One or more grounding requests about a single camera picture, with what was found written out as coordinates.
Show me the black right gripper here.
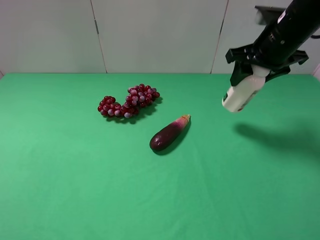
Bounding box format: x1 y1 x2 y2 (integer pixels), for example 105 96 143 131
225 42 308 87

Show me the white milk bottle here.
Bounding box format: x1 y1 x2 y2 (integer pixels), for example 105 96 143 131
222 65 270 113

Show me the purple eggplant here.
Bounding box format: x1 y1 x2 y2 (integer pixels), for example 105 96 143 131
149 114 191 152

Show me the red purple grape bunch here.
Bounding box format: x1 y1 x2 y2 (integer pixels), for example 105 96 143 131
97 83 161 119

